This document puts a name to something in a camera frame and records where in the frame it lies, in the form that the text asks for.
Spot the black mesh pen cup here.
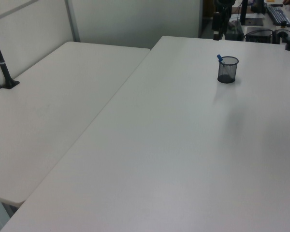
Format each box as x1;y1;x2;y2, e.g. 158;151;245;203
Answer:
217;56;239;84

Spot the black monitor stand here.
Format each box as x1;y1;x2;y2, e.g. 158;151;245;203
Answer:
239;0;264;26

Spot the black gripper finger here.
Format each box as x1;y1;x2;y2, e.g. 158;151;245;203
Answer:
221;11;229;41
213;11;220;41

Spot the black camera stand pole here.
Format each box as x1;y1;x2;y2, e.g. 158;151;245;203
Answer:
0;21;20;90

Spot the white side table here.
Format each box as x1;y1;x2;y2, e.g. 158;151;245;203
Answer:
0;41;152;204

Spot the black computer keyboard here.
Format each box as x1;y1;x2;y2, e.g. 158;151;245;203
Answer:
265;4;290;28

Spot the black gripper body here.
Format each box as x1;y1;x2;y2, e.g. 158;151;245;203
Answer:
214;0;234;13

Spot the grey partition frame post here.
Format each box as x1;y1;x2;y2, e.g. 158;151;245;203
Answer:
64;0;81;43

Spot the black electronics box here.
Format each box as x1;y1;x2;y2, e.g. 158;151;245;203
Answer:
246;29;274;44

